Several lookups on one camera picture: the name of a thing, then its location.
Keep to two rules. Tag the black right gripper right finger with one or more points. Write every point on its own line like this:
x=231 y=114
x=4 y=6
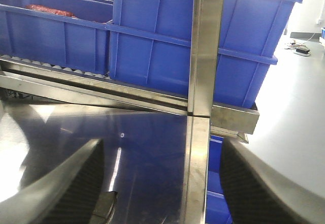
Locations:
x=257 y=193

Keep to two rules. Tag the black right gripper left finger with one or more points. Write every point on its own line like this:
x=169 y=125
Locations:
x=67 y=194

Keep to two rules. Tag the grey brake pad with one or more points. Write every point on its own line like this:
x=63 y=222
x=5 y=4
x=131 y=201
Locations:
x=104 y=208

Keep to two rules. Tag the roller conveyor track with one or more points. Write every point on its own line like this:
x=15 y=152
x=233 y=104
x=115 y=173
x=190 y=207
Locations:
x=17 y=63

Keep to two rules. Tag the left blue plastic bin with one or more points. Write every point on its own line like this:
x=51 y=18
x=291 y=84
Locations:
x=78 y=43

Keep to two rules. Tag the blue plastic bin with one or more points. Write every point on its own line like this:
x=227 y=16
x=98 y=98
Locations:
x=150 y=44
x=78 y=43

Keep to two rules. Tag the right blue plastic bin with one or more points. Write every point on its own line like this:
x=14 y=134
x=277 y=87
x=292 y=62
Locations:
x=150 y=44

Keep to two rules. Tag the red plastic bag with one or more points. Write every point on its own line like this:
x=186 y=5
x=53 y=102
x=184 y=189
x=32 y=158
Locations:
x=46 y=9

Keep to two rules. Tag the steel rack frame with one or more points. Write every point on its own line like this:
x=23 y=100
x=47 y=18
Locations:
x=202 y=113

